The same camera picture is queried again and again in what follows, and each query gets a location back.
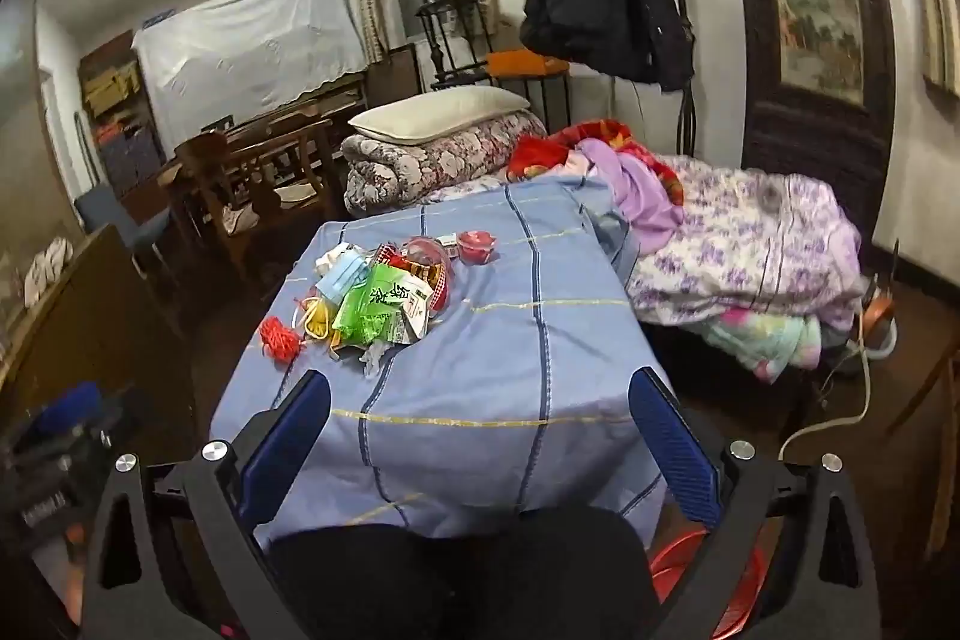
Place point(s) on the black metal coat rack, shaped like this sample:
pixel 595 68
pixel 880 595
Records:
pixel 686 115

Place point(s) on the red jelly cup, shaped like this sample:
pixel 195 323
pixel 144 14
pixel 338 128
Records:
pixel 478 246

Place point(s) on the lilac cloth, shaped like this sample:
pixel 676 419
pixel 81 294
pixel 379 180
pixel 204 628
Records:
pixel 637 190

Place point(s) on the blue chair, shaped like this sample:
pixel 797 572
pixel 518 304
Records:
pixel 120 220

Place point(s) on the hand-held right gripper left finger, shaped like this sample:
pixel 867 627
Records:
pixel 289 441

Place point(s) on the red blanket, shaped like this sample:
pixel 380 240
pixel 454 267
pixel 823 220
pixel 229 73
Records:
pixel 536 156

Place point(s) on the wooden cabinet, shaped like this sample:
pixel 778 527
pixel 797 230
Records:
pixel 90 325

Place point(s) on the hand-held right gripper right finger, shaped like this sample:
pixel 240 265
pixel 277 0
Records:
pixel 675 452

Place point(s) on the teal plastic basin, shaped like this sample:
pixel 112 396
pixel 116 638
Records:
pixel 881 347

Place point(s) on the white cover sheet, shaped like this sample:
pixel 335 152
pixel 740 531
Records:
pixel 247 40

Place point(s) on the cream pillow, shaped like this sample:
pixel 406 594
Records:
pixel 442 115

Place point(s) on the red patterned snack packet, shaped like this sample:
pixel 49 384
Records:
pixel 439 280

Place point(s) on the brown floral folded quilt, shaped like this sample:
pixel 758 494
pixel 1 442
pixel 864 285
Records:
pixel 420 168

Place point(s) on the pastel floral blanket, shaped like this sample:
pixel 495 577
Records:
pixel 757 336

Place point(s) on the wooden dining chair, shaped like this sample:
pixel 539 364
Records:
pixel 225 190

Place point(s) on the dark carved wooden painting panel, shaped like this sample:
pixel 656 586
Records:
pixel 795 160

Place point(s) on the white printed wrapper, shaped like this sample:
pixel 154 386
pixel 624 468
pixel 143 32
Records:
pixel 416 319

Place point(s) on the clear plastic wrapper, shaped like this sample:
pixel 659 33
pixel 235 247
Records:
pixel 371 359

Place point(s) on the purple floral quilt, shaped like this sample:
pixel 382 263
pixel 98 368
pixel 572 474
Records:
pixel 750 235

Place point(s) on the green packet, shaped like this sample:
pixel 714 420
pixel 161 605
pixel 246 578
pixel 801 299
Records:
pixel 371 310

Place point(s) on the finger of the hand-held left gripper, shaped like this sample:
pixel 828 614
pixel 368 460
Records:
pixel 67 406

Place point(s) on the blue checked blanket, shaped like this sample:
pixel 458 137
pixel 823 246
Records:
pixel 487 370

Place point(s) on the red mesh net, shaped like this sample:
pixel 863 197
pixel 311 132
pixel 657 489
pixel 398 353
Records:
pixel 279 336

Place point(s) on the striped beige curtain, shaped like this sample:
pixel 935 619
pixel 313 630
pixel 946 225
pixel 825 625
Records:
pixel 937 10

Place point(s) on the copper pot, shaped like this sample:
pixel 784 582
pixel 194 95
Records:
pixel 877 308

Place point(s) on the blue face mask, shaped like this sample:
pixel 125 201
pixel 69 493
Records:
pixel 346 281

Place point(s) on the red plastic basket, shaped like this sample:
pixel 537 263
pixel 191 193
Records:
pixel 673 572

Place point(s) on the person's black trouser leg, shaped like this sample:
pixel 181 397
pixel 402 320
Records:
pixel 450 572

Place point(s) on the wooden shelf unit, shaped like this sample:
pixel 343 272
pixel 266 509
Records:
pixel 112 108

